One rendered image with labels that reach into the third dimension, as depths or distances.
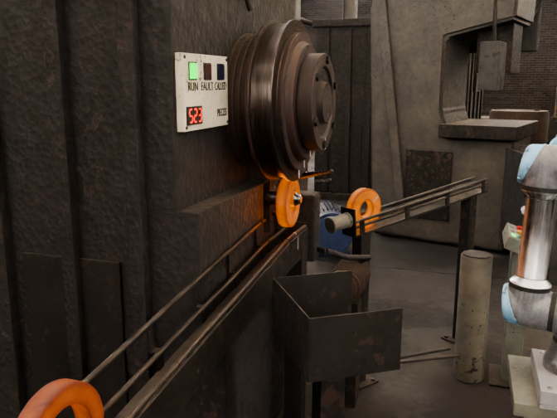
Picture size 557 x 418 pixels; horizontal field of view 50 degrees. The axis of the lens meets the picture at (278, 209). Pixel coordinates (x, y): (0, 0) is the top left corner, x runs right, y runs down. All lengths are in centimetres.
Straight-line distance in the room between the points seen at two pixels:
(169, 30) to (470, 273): 151
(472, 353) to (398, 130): 232
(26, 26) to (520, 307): 154
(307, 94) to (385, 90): 290
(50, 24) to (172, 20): 30
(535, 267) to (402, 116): 276
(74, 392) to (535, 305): 134
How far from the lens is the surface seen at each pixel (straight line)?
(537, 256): 187
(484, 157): 434
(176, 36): 144
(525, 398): 190
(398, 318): 128
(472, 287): 243
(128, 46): 144
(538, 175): 182
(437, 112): 440
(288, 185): 179
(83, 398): 99
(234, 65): 168
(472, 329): 249
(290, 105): 163
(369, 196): 227
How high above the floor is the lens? 118
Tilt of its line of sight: 12 degrees down
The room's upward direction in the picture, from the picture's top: straight up
